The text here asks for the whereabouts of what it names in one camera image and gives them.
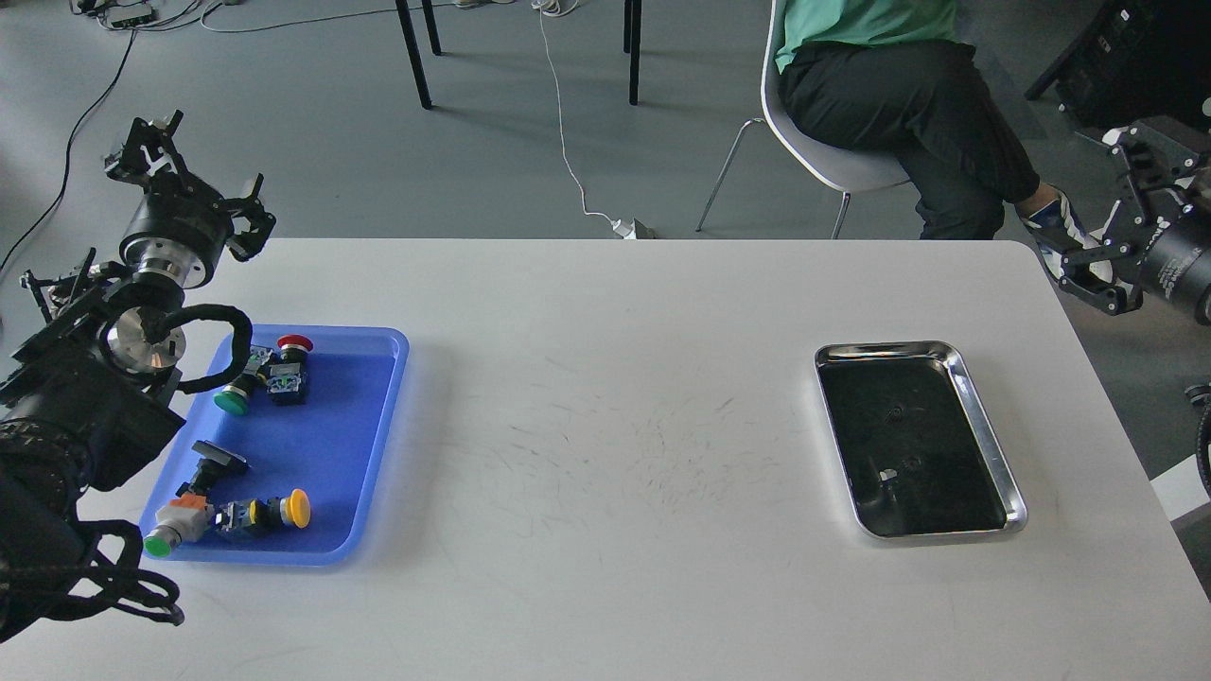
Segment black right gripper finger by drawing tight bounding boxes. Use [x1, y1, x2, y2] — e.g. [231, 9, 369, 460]
[1102, 119, 1210, 247]
[1039, 236, 1143, 316]

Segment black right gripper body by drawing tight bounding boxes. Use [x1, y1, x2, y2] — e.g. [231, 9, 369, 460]
[1126, 213, 1210, 326]

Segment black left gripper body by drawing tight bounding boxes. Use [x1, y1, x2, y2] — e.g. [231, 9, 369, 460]
[117, 191, 234, 288]

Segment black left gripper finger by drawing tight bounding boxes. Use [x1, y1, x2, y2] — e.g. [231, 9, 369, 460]
[223, 173, 276, 262]
[103, 111, 190, 199]

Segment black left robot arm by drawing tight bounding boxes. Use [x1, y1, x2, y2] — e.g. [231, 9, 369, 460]
[1, 111, 275, 639]

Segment blue plastic tray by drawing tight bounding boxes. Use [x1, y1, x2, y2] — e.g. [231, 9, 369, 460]
[139, 324, 411, 568]

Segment silver metal tray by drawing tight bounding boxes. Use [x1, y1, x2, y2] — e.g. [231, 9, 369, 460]
[814, 341, 1028, 544]

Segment black equipment case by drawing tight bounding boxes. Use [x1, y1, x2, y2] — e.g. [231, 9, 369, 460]
[1025, 1, 1210, 132]

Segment power strip on floor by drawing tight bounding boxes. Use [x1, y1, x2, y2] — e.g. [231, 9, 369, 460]
[70, 0, 157, 30]

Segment black table leg left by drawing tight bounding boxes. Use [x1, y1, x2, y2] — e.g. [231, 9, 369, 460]
[395, 0, 443, 111]

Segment black table leg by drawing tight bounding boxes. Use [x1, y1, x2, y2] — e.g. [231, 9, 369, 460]
[622, 0, 641, 105]
[395, 0, 443, 111]

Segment white plastic chair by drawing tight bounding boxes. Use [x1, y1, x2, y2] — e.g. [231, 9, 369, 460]
[695, 1, 909, 238]

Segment seated person green shirt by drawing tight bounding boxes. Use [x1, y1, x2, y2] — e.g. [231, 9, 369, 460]
[775, 1, 1098, 276]

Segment white power adapter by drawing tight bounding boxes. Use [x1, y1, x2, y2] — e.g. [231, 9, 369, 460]
[612, 218, 658, 238]

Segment black table leg right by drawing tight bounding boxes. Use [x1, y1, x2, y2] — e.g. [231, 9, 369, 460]
[622, 0, 641, 105]

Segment black cable on floor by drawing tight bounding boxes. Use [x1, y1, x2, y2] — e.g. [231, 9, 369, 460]
[0, 28, 138, 275]

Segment red push button switch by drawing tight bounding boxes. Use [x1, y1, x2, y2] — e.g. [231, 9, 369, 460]
[262, 334, 314, 406]

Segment green push button switch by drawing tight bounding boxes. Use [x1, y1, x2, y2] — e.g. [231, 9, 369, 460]
[212, 344, 275, 414]

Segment black selector switch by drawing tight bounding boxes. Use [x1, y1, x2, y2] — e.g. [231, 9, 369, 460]
[176, 440, 249, 498]

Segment yellow push button switch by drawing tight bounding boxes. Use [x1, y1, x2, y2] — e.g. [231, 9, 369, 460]
[210, 488, 311, 542]

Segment green button white orange switch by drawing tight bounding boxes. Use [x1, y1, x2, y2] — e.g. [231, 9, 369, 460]
[143, 493, 216, 559]

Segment white cable on floor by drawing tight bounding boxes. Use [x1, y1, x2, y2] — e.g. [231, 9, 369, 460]
[530, 0, 616, 228]

